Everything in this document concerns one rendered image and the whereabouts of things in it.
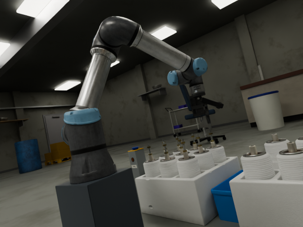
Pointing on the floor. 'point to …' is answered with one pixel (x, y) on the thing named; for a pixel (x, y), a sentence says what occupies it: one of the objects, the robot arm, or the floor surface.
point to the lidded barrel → (267, 110)
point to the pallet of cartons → (58, 153)
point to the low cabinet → (290, 84)
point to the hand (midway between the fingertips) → (211, 129)
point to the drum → (28, 156)
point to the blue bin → (225, 200)
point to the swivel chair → (198, 117)
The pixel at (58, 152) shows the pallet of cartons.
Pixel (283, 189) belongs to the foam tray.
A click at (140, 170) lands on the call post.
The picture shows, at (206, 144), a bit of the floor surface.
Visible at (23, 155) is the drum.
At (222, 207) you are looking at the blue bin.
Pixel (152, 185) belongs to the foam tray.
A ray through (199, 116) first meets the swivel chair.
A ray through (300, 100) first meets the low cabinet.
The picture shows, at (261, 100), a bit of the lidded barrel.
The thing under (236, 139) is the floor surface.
